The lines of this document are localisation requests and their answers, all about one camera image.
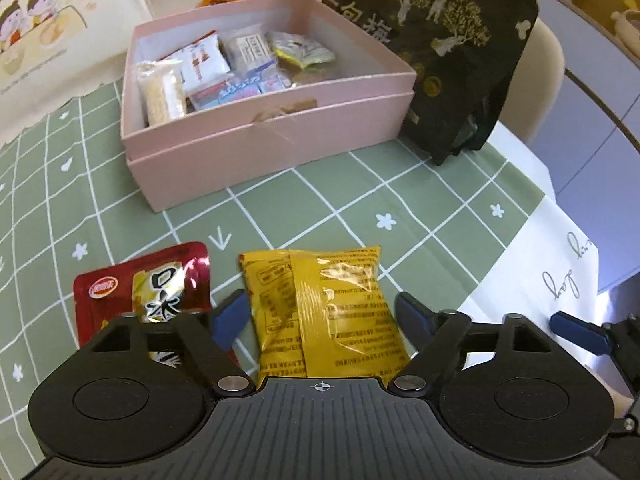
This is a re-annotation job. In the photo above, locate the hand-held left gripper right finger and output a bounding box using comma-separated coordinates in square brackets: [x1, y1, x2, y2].
[387, 291, 557, 397]

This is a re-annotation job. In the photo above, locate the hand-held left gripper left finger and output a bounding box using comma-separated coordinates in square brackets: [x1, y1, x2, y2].
[87, 289, 256, 397]

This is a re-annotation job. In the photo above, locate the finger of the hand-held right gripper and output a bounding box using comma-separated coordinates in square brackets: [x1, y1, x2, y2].
[606, 402, 640, 437]
[550, 311, 640, 402]

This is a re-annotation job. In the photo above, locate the pink cardboard box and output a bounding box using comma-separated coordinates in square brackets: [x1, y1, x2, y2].
[120, 0, 419, 214]

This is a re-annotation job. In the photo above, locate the green checked tablecloth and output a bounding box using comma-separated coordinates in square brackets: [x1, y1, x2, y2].
[0, 77, 601, 480]

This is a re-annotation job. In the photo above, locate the beige chair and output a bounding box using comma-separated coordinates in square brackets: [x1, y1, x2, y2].
[492, 17, 567, 144]

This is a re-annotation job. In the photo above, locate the white red snack packet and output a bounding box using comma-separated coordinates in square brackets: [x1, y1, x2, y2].
[165, 31, 232, 94]

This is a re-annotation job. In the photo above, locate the black printed bag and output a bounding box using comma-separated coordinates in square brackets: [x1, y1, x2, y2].
[320, 0, 542, 167]

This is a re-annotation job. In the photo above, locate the clear white snack packet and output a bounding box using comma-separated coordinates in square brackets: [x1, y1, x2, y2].
[220, 29, 279, 79]

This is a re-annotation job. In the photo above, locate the yellow green snack packet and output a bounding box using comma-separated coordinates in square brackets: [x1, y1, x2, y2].
[266, 30, 336, 69]

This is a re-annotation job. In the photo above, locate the yellow white figurine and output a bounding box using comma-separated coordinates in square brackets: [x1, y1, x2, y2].
[610, 0, 640, 49]

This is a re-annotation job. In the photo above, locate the cream printed bag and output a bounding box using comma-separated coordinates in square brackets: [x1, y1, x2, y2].
[0, 0, 154, 144]

